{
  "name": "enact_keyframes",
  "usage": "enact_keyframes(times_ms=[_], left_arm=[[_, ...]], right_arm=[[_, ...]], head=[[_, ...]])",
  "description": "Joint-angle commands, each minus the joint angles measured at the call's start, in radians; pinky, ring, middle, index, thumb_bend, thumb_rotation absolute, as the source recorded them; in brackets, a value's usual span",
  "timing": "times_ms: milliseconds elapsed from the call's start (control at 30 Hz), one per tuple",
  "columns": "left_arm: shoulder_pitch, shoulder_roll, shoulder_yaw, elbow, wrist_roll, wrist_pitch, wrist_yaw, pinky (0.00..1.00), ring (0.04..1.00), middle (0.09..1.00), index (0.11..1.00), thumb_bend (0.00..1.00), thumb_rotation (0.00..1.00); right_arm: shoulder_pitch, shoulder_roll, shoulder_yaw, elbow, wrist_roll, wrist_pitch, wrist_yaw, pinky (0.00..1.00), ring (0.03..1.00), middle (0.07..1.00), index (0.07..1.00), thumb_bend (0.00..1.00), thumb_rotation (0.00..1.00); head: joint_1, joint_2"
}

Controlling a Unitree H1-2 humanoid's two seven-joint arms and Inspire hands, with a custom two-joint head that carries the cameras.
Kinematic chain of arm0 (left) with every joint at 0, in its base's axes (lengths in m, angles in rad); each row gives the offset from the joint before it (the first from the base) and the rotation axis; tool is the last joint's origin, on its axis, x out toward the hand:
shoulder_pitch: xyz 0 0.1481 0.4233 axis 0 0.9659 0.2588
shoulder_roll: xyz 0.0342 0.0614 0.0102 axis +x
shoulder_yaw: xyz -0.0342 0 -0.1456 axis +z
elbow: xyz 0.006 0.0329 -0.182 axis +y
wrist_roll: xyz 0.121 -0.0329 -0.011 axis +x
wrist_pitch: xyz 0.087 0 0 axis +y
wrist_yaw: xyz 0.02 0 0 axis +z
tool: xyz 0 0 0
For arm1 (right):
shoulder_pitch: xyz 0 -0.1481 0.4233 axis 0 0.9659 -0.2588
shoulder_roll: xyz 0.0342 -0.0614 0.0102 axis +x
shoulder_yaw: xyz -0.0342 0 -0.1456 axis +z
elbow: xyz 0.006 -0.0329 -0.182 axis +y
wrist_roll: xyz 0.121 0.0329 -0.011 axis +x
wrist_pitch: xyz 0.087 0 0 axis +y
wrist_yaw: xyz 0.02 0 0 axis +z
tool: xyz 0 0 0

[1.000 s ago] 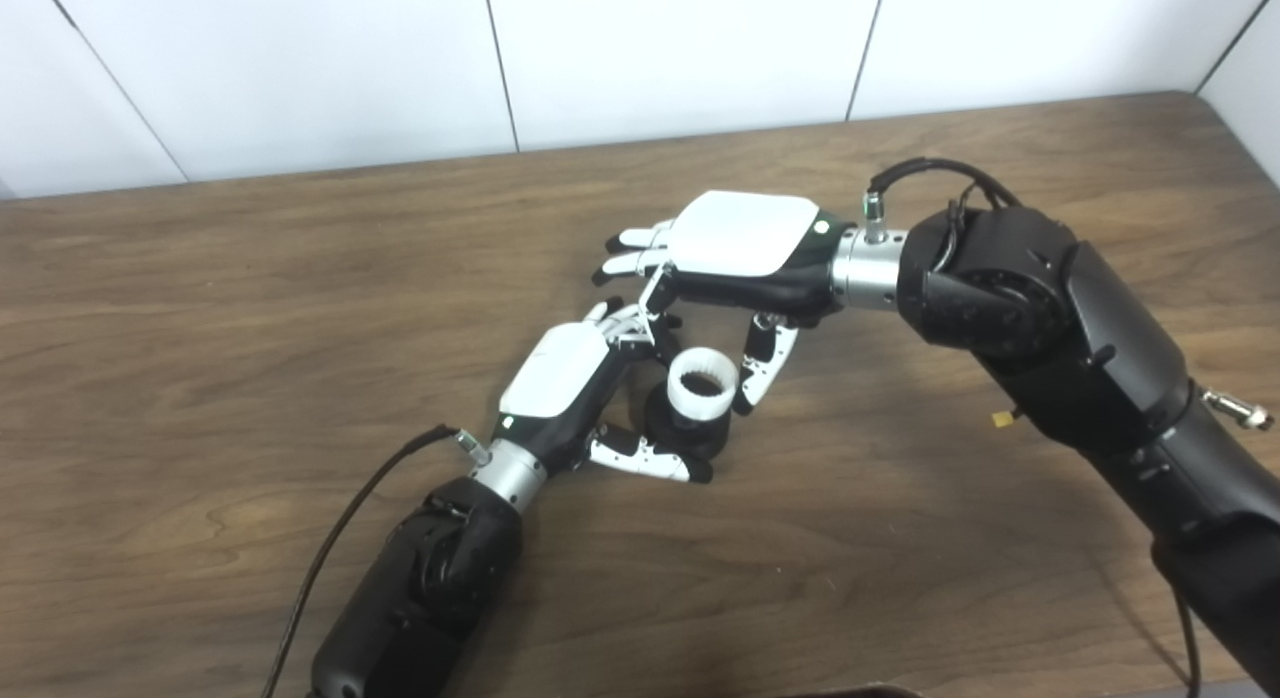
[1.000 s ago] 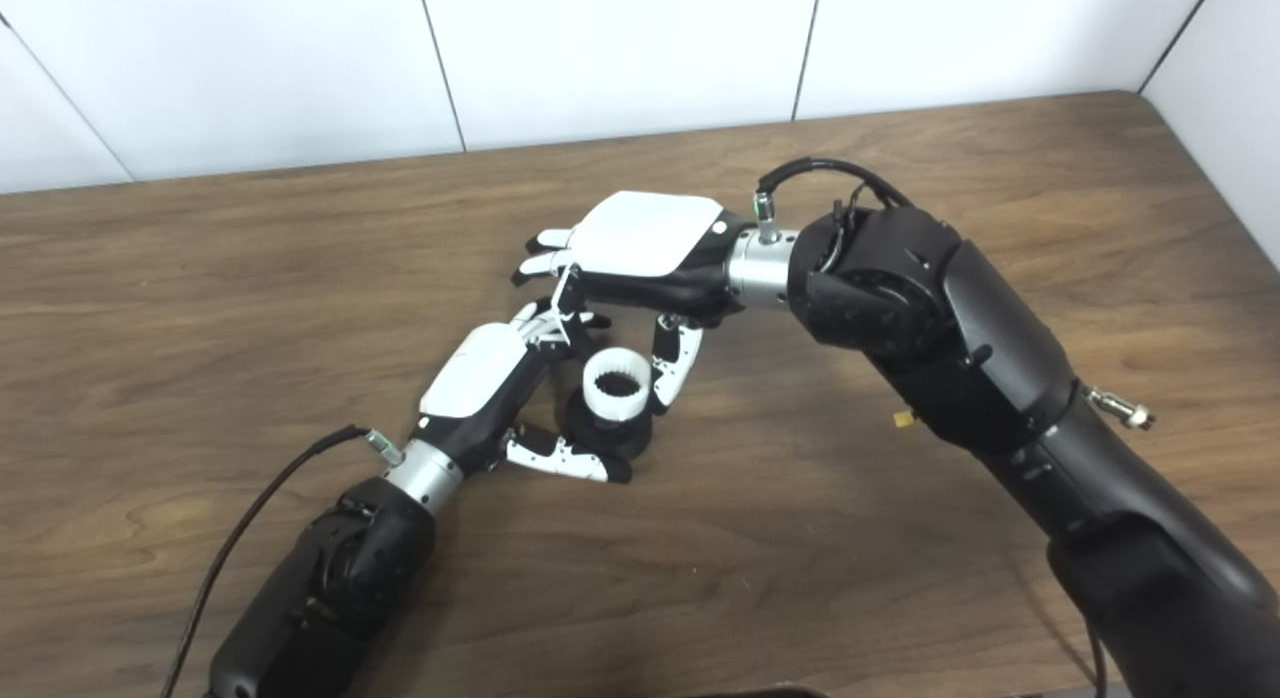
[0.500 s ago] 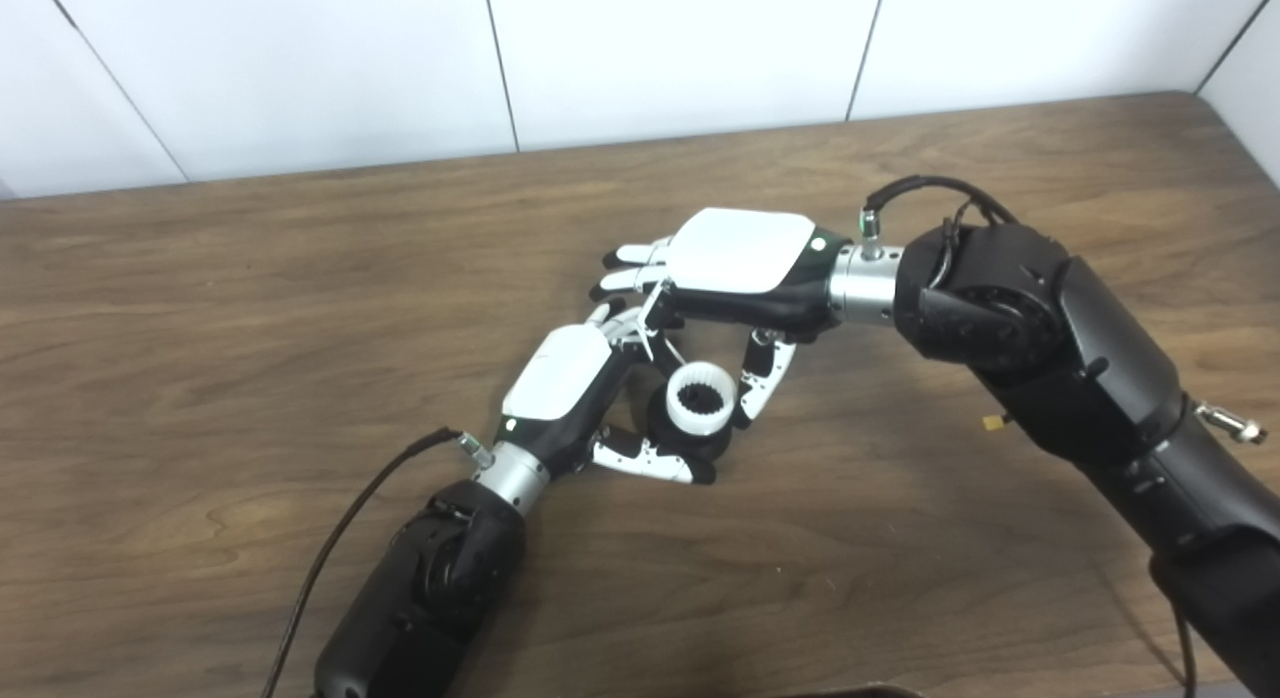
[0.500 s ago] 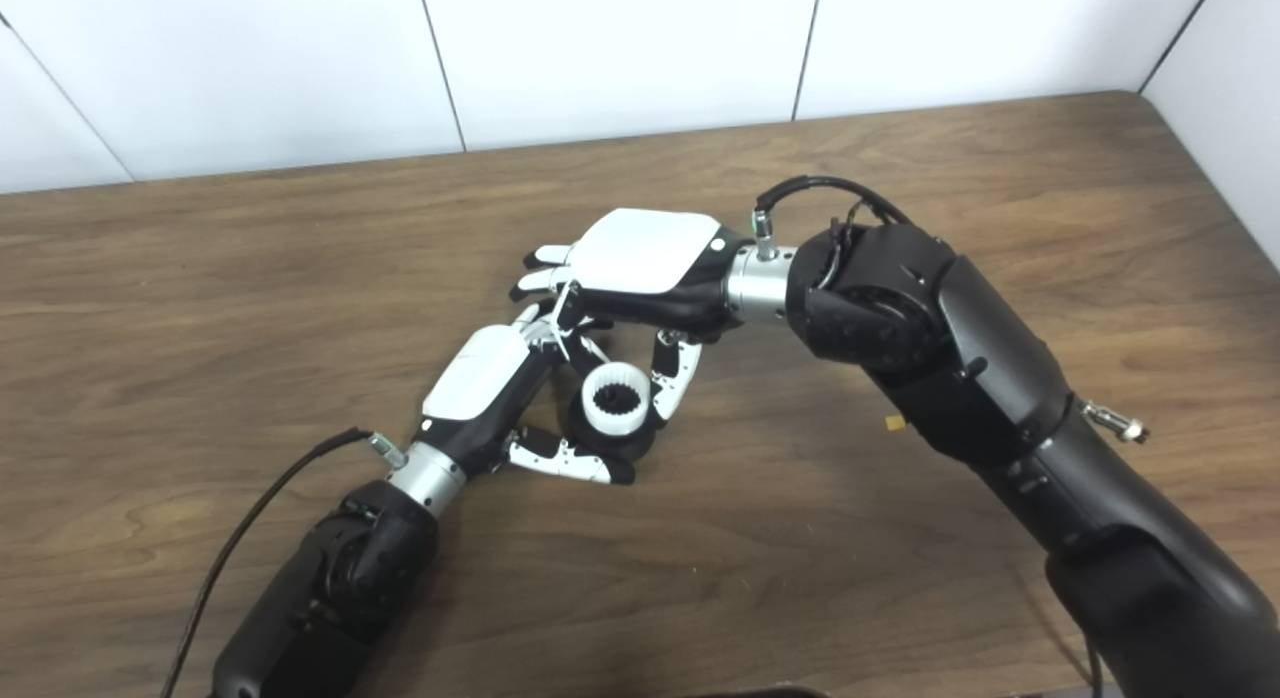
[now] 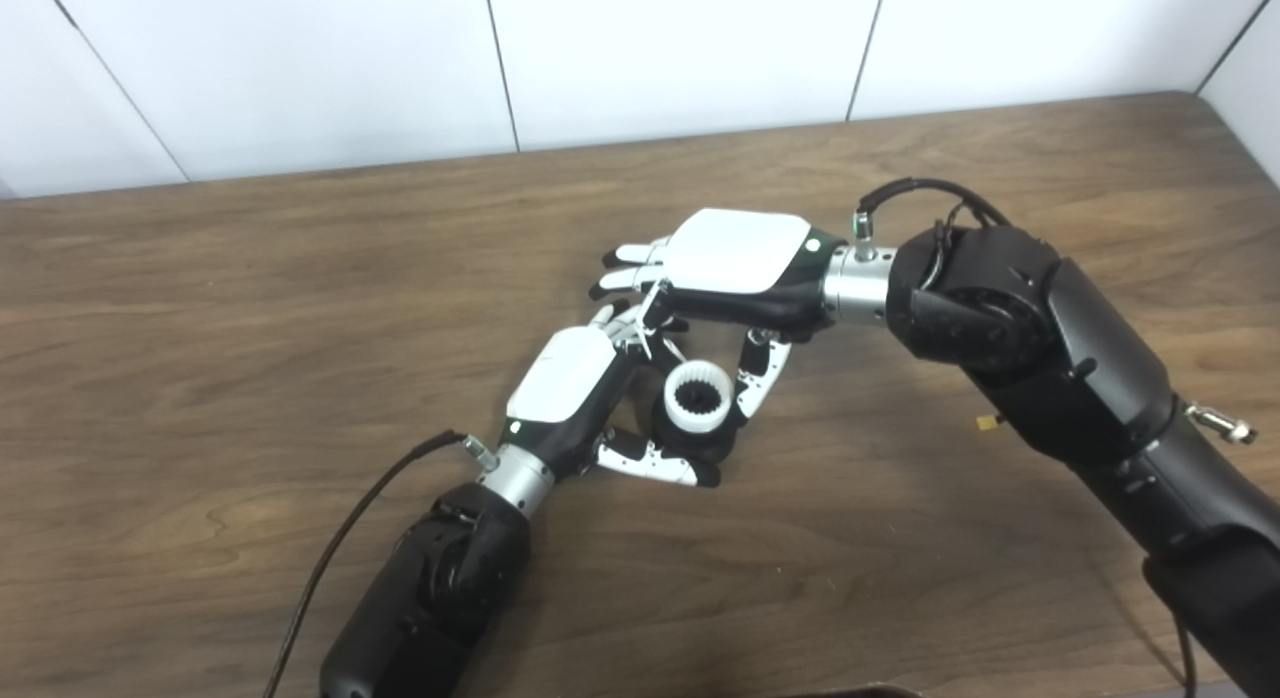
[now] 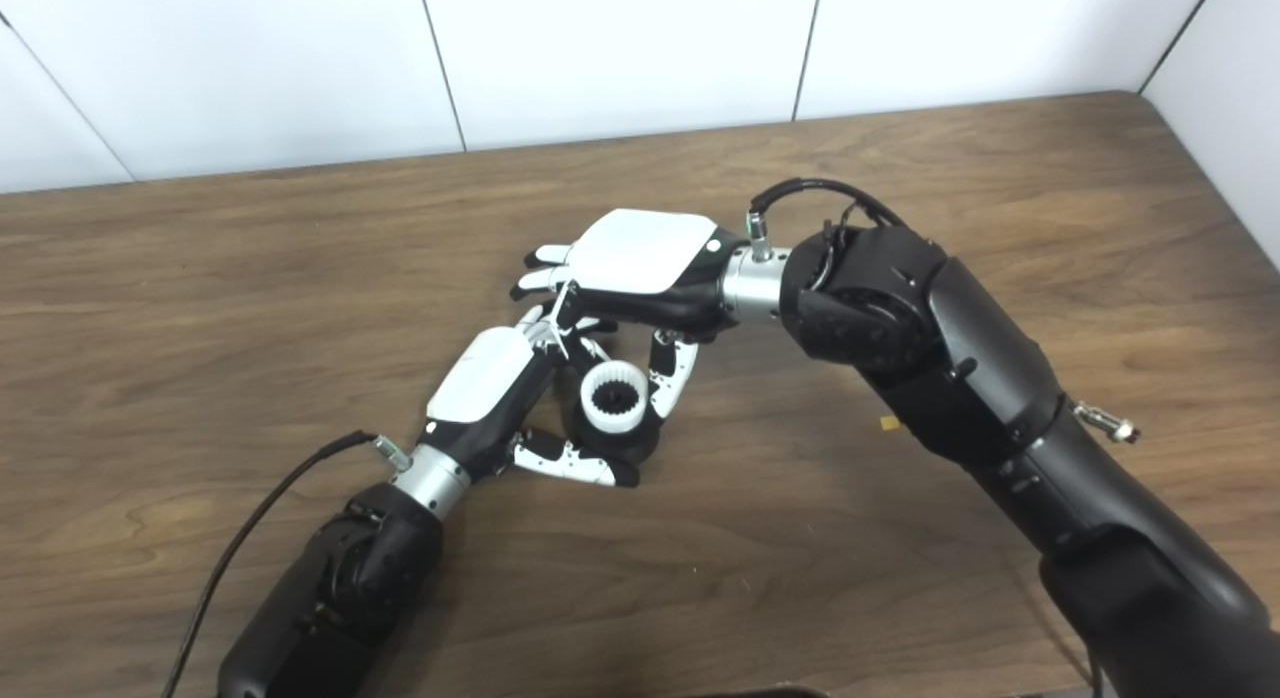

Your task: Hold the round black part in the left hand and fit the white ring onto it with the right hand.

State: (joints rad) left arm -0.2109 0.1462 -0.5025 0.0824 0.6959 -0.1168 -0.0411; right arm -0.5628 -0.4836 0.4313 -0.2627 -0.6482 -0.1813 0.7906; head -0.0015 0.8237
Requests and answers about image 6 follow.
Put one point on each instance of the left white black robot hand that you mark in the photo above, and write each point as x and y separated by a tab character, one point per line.
480	378

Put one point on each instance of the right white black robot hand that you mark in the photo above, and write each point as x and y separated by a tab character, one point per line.
640	248

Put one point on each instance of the round black part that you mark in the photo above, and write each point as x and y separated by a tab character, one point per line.
625	446

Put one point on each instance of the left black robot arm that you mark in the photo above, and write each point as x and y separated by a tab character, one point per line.
330	598

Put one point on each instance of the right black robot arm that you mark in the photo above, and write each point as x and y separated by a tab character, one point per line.
950	328

